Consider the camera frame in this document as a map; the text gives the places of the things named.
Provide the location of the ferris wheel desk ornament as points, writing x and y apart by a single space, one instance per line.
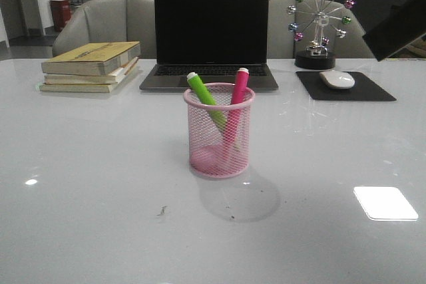
316 55

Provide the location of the pink mesh pen holder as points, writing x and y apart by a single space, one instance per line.
219 135

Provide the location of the grey open laptop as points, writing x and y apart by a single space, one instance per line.
213 38

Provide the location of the top yellow book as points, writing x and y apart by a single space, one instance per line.
93 59

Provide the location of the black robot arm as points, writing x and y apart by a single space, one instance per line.
403 30

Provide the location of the white computer mouse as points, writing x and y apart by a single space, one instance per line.
337 79

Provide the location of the right grey armchair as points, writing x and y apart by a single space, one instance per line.
280 43

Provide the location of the grey armchair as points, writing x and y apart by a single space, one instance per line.
280 43
98 21

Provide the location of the green marker pen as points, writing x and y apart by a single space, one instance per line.
205 97

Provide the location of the middle cream book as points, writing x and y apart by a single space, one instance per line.
115 76

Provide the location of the red bin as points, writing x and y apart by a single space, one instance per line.
61 13

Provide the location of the pink marker pen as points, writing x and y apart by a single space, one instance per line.
238 95

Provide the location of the bottom cream book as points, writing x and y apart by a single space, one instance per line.
93 88

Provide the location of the black mouse pad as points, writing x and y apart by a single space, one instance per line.
364 88

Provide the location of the cream book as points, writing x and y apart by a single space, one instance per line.
93 88
115 76

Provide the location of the left grey armchair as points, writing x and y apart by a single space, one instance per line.
98 21

